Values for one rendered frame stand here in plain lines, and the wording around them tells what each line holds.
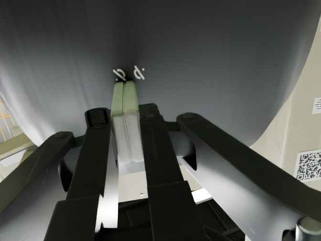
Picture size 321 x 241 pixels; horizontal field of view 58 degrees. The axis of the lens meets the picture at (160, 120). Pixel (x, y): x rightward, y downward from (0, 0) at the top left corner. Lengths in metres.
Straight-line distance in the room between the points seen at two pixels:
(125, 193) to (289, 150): 0.51
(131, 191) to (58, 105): 0.68
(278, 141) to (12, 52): 0.47
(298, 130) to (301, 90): 0.08
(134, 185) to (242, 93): 0.67
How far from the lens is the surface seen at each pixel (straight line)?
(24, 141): 1.01
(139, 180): 0.86
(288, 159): 0.58
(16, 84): 0.24
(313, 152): 0.60
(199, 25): 0.21
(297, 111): 0.53
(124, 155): 0.16
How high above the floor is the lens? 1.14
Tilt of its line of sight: 30 degrees up
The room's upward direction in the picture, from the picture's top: 174 degrees clockwise
